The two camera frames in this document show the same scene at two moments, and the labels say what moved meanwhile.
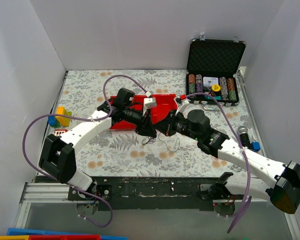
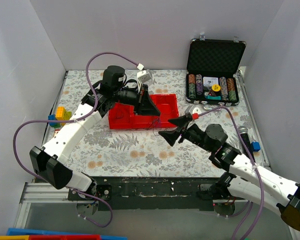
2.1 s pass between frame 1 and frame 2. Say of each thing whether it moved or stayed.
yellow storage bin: stayed
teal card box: stayed
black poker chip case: stayed
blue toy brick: stayed
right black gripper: moved
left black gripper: moved
